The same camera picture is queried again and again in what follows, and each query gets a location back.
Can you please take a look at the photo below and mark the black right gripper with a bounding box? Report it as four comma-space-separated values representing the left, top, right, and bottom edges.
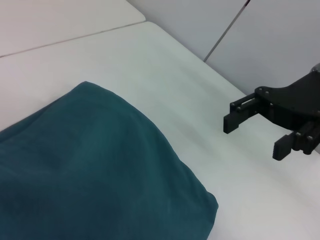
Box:
223, 73, 320, 161

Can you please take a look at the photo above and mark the teal blue shirt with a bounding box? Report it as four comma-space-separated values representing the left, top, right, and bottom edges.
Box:
0, 80, 220, 240

